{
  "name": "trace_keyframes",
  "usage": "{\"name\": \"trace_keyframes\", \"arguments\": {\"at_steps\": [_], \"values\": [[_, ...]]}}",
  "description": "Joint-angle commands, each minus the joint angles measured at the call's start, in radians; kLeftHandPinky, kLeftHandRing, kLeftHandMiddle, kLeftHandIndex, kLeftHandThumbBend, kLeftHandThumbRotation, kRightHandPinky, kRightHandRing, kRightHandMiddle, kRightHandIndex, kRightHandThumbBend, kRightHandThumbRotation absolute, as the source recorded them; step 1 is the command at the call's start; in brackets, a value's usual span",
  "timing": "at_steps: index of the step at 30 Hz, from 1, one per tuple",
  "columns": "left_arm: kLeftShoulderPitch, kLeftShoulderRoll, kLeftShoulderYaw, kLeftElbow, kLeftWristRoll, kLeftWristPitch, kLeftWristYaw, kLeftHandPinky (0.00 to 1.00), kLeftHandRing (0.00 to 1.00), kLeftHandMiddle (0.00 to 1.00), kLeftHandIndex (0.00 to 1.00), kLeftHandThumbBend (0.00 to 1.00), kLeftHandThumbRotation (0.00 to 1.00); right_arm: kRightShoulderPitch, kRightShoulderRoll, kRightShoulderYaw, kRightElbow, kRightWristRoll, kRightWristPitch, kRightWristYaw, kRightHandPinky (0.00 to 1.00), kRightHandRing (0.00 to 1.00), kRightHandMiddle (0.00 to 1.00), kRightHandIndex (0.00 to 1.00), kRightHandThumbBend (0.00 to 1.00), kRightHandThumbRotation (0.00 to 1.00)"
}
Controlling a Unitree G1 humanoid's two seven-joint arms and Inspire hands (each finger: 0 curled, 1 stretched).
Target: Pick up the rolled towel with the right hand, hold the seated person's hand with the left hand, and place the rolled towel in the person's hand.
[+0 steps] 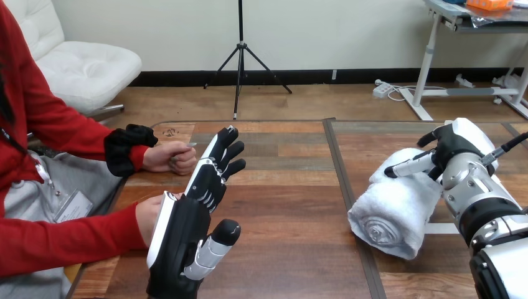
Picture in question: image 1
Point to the white cushioned chair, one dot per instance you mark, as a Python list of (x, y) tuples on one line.
[(82, 70)]

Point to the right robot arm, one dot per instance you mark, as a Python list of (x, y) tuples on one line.
[(474, 194)]

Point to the foil sheet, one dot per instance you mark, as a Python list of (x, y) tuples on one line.
[(501, 17)]

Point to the black tripod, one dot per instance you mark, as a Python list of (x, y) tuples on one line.
[(240, 53)]

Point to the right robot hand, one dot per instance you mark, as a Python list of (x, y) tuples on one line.
[(453, 142)]

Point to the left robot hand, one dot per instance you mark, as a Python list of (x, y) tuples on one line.
[(181, 231)]

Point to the person's body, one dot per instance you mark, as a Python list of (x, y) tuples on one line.
[(24, 198)]

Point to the white power strip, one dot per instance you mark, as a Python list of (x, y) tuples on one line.
[(382, 89)]

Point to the white desk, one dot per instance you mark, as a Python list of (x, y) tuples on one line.
[(429, 62)]

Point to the white towel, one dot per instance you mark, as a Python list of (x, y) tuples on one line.
[(392, 206)]

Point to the person's hand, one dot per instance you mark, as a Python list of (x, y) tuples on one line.
[(165, 159), (146, 216)]

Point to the orange thing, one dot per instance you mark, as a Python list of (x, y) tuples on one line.
[(489, 4)]

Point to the person's forearm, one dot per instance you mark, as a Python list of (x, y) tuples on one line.
[(74, 142), (62, 243)]

